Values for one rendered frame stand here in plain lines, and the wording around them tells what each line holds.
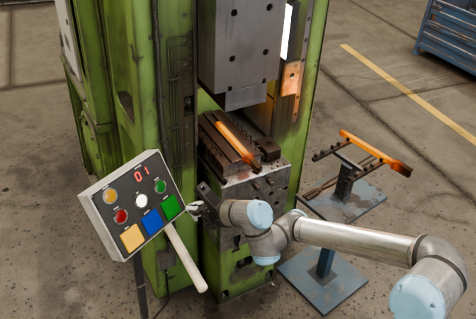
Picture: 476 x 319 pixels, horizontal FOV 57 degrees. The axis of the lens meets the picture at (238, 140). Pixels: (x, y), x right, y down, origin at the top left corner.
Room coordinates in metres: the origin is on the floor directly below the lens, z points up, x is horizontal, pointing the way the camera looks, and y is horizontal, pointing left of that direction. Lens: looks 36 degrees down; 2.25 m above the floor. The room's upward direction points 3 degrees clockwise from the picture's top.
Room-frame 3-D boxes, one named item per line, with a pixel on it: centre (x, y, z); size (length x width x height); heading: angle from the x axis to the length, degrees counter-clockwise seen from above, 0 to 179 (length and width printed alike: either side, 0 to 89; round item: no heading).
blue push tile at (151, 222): (1.15, 0.31, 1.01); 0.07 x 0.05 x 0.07; 146
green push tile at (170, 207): (1.24, 0.25, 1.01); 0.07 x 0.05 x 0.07; 146
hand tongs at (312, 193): (1.88, -0.59, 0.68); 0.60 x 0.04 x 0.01; 131
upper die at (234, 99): (1.76, 0.08, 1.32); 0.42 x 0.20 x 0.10; 31
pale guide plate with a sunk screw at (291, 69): (1.86, -0.23, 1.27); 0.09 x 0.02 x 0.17; 121
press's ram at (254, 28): (1.79, 0.05, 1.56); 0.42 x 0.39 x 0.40; 31
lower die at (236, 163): (1.76, 0.08, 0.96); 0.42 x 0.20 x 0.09; 31
